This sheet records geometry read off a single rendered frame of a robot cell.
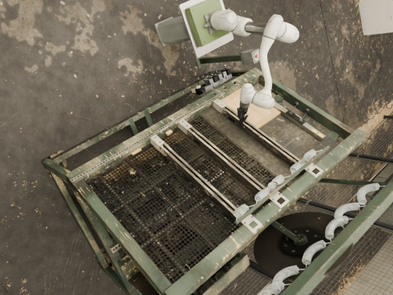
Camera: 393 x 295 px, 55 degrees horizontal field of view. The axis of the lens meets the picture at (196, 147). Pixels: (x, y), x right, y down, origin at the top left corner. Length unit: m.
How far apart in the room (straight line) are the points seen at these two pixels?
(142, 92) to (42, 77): 1.04
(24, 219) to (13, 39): 1.65
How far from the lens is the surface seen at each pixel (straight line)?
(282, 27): 3.10
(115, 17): 4.10
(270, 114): 3.58
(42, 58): 3.81
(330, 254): 3.03
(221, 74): 3.84
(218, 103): 3.51
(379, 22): 7.08
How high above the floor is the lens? 3.69
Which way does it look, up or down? 53 degrees down
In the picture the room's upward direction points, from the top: 103 degrees clockwise
